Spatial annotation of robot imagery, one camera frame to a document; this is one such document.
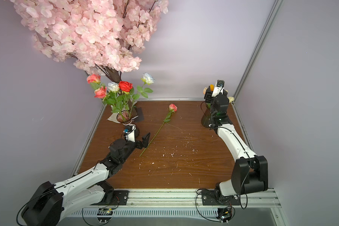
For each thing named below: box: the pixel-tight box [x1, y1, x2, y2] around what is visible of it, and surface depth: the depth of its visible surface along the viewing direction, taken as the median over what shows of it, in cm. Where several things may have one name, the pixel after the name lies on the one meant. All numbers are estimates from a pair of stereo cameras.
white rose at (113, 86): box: [107, 81, 120, 92], surface depth 77 cm
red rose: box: [118, 80, 134, 93], surface depth 77 cm
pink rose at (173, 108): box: [139, 103, 178, 157], surface depth 112 cm
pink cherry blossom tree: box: [9, 0, 170, 83], surface depth 49 cm
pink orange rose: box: [86, 73, 102, 91], surface depth 77 cm
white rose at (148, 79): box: [129, 72, 155, 113], surface depth 79 cm
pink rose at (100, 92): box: [94, 86, 108, 99], surface depth 75 cm
